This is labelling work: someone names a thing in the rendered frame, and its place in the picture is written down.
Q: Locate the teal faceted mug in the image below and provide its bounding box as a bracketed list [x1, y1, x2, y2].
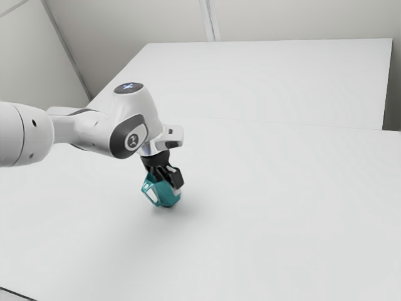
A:
[140, 171, 183, 209]

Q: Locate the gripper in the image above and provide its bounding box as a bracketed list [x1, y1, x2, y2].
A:
[140, 151, 185, 193]

